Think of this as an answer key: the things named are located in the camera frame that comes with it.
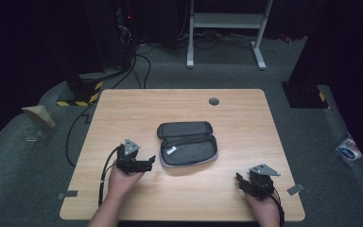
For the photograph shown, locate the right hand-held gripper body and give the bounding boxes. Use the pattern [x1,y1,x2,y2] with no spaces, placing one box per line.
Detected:
[243,163,282,201]

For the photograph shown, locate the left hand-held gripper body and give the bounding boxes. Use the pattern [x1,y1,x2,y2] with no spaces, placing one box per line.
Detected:
[115,138,149,176]

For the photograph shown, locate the black zip pencil case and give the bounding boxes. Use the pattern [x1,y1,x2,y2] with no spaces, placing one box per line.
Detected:
[156,120,219,169]

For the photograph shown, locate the person's left hand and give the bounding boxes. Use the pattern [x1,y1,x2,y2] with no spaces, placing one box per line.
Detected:
[107,165,145,204]

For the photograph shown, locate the person's right hand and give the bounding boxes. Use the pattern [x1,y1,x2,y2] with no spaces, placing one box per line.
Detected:
[243,190,282,227]

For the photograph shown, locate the grey tape strip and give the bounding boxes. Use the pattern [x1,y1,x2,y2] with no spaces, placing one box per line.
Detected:
[286,183,305,197]
[57,190,79,201]

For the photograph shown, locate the black yellow striped stand base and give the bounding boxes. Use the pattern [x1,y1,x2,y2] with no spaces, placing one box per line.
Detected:
[56,74,105,108]

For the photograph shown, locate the white blue plastic packet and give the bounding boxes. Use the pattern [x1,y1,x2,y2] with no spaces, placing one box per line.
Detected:
[335,133,363,164]

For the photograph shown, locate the beige cardboard wedge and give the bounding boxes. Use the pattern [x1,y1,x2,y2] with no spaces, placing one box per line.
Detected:
[21,104,57,129]

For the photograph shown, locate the dark equipment rack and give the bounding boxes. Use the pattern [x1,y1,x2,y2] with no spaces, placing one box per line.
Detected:
[83,0,138,72]

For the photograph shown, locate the small red object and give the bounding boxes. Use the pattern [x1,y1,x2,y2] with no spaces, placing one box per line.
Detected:
[279,33,294,44]

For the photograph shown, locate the white metal stand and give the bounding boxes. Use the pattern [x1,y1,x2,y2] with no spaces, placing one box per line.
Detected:
[186,0,274,71]

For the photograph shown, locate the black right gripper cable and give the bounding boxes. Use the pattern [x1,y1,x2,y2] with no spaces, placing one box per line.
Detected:
[271,185,286,227]

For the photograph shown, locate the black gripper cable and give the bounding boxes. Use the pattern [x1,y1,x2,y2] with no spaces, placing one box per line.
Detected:
[271,185,286,227]
[97,145,121,208]

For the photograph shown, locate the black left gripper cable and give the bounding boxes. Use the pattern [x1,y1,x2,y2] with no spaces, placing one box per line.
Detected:
[97,145,121,208]

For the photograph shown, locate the long black floor cable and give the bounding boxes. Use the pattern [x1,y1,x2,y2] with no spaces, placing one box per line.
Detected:
[64,46,138,168]

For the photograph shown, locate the looped black floor cable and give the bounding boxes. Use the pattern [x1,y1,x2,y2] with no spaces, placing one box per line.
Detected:
[134,44,154,90]

